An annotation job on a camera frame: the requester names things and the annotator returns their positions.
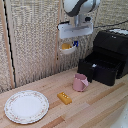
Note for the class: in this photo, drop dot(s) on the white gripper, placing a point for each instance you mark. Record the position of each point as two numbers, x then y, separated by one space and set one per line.
75 30

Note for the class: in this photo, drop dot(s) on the yellow food piece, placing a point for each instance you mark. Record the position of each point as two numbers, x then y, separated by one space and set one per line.
66 46

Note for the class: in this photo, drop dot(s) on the small white bowl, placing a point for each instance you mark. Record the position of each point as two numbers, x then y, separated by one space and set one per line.
67 51

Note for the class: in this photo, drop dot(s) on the black air fryer drawer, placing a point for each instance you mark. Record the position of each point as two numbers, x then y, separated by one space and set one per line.
105 75

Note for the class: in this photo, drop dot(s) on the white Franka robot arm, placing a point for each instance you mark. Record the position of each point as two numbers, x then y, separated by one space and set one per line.
78 8

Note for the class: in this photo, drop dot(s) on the pink pitcher cup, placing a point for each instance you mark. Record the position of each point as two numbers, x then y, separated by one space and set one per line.
80 83

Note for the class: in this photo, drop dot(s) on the yellow corn-like block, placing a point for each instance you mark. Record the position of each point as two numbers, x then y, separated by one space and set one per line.
64 98

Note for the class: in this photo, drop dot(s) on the white floral rim plate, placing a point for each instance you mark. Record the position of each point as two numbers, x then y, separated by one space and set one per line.
26 107

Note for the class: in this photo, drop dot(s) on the pale blurred rounded object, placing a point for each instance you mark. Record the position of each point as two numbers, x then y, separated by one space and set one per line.
124 122

